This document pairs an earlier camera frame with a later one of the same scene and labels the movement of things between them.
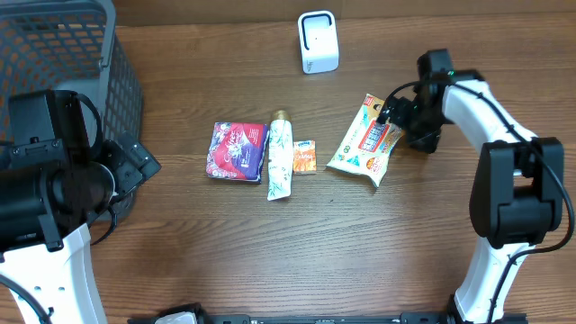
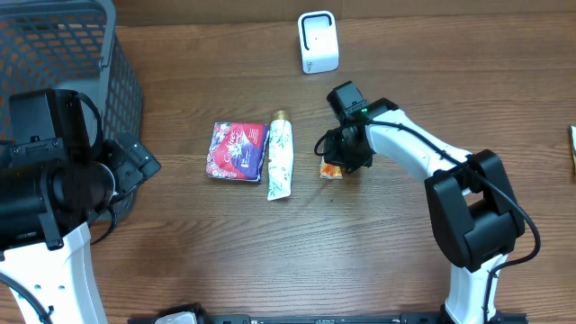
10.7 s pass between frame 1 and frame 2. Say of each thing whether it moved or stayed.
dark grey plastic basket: stayed
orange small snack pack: moved
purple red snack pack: stayed
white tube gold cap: stayed
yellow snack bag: moved
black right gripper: moved
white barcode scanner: stayed
